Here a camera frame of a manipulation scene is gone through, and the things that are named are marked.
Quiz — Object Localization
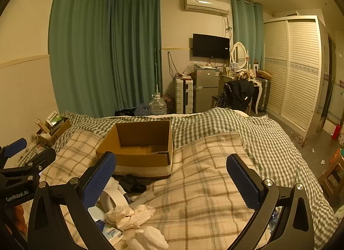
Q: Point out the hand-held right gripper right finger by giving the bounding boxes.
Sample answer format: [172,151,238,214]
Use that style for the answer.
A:
[226,154,315,250]

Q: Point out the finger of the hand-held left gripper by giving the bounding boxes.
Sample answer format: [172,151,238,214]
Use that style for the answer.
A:
[16,147,57,176]
[0,138,28,170]

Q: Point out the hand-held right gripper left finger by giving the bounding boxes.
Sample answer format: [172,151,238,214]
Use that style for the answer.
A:
[27,151,117,250]

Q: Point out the white cloth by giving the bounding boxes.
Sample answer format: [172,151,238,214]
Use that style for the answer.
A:
[126,226,168,250]
[103,178,120,194]

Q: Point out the white tape roll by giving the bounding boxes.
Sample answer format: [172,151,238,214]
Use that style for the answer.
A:
[99,189,128,213]

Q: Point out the black cloth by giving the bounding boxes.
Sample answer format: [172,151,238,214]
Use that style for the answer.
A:
[118,174,147,194]

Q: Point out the white tissue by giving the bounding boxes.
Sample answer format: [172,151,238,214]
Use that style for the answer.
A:
[103,204,156,230]

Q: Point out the white tube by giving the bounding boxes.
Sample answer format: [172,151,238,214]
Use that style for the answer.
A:
[129,191,156,209]

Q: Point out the large cardboard box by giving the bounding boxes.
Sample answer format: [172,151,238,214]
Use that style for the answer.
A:
[96,120,173,178]

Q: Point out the blue and white packet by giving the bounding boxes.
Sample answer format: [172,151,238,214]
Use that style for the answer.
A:
[87,206,124,245]

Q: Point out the person's left hand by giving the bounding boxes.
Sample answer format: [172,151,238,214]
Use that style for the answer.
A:
[14,207,28,237]

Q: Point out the clear plastic bottle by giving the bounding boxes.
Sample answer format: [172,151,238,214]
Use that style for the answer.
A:
[35,143,51,154]

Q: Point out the small cardboard box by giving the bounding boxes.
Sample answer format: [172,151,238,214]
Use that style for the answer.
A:
[36,117,72,147]

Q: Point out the beige carton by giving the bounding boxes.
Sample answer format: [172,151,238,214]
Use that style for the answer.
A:
[35,118,51,135]

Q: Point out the green and white carton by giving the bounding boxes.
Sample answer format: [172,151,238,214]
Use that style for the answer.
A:
[46,110,63,129]

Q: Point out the green checked blanket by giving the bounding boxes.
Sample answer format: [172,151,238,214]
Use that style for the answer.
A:
[17,107,342,250]

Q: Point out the beige plaid blanket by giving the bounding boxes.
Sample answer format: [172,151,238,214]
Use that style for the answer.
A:
[19,129,272,250]

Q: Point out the wooden stool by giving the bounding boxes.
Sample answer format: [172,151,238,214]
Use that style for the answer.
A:
[318,149,344,207]

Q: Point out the dark wooden chair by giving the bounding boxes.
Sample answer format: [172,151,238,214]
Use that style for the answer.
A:
[211,83,256,113]

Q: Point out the black jacket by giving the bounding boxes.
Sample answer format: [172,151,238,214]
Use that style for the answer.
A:
[216,80,255,111]

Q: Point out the silver suitcase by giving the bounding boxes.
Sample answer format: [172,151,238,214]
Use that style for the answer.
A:
[256,78,271,113]

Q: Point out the clear water jug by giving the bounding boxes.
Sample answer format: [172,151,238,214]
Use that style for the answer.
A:
[149,93,168,116]

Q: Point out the silver small fridge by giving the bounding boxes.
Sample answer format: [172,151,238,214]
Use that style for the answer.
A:
[193,68,219,113]

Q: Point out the dark patterned bag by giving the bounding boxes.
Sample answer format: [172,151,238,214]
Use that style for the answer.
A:
[161,95,176,114]

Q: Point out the red fire extinguisher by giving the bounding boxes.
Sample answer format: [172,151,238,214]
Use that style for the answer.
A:
[332,122,343,141]

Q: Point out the white ribbed suitcase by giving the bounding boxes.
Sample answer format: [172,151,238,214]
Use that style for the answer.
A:
[175,78,194,114]

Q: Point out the tan fluffy item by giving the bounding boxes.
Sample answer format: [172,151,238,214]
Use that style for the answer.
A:
[236,70,256,82]

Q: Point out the wide green curtain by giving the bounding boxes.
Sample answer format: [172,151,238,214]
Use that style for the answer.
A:
[48,0,112,119]

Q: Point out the brown flat box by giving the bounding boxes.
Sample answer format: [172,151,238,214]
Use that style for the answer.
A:
[256,69,272,80]

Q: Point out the white slatted wardrobe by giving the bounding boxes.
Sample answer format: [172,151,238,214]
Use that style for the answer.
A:
[263,15,327,136]

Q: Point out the white pole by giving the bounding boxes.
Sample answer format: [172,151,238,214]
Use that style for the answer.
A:
[153,47,160,97]

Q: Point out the clear plastic bag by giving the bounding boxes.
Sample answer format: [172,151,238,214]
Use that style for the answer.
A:
[183,62,201,76]

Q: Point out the white oval mirror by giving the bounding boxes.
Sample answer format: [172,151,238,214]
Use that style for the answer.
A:
[230,42,249,69]

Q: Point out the narrow green curtain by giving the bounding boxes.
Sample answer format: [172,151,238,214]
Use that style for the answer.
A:
[231,0,265,64]

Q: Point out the white air conditioner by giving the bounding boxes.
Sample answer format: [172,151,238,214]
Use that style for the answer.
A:
[181,0,232,16]

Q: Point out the black wall cable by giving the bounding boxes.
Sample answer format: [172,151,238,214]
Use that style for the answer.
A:
[167,51,178,76]

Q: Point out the dark door frame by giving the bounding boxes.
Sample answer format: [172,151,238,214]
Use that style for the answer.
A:
[326,32,338,121]

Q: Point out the black wall television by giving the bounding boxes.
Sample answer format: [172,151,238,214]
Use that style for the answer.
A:
[192,33,230,60]

